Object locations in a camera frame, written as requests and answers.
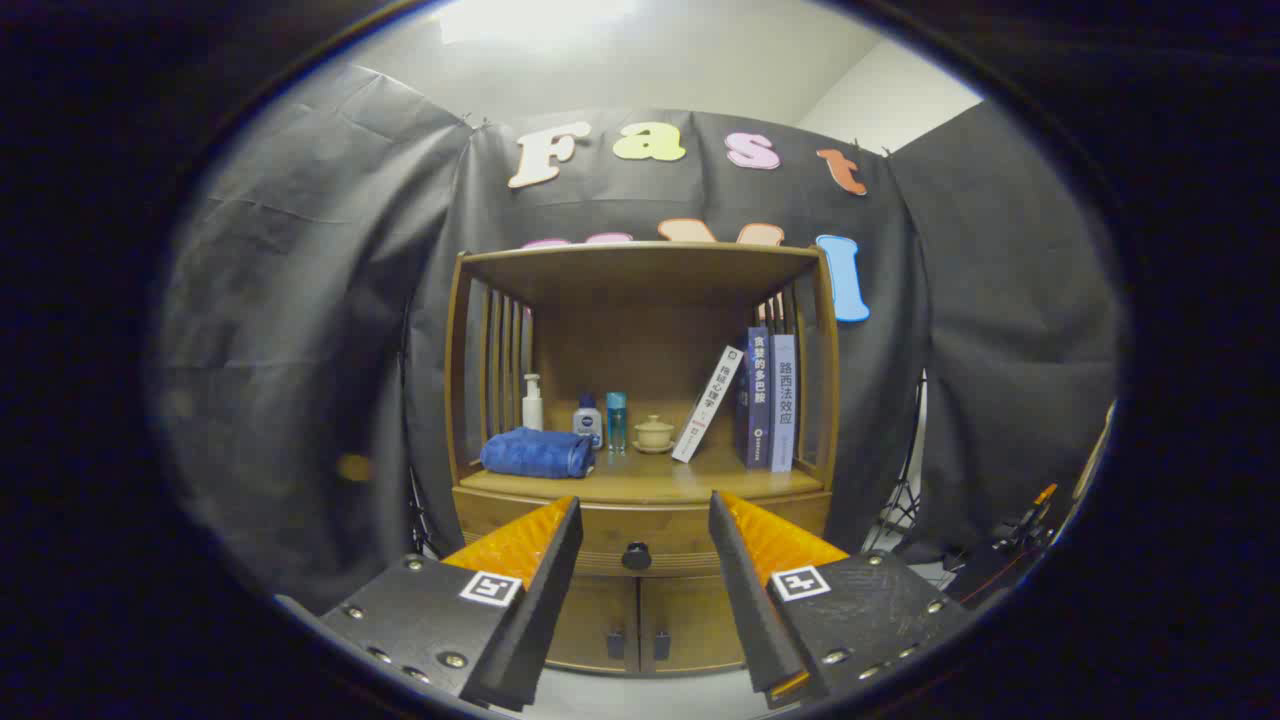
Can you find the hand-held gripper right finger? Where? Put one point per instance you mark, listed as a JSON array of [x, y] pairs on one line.
[[745, 600]]

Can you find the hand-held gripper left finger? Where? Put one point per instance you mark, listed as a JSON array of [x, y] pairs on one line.
[[545, 600]]

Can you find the black drawer knob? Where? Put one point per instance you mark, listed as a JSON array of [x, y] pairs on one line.
[[636, 556]]

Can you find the wooden drawer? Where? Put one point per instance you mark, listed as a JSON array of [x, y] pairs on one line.
[[640, 520]]

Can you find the wooden cabinet door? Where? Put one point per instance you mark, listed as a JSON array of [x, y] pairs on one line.
[[590, 615], [695, 615]]

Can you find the wooden countertop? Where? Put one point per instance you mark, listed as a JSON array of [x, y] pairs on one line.
[[650, 478]]

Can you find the wooden cabinet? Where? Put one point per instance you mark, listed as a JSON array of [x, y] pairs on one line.
[[650, 350]]

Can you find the blue folded towel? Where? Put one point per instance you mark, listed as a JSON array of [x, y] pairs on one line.
[[535, 453]]

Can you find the white bottle blue cap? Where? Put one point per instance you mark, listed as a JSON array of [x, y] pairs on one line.
[[588, 422]]

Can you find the beige lidded teacup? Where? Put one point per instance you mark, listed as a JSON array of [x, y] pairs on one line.
[[654, 434]]

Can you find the white pump bottle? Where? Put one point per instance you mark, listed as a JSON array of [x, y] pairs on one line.
[[533, 410]]

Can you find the clear blue bottle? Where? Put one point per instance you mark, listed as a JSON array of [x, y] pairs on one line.
[[616, 415]]

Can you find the white book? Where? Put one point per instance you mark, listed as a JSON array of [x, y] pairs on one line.
[[708, 405]]

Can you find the dark blue book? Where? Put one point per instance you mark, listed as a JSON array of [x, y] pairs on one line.
[[757, 400]]

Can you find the pale grey-blue book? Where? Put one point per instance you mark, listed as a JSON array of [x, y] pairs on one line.
[[783, 400]]

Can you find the black device with orange part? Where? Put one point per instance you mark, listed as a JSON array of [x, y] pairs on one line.
[[990, 570]]

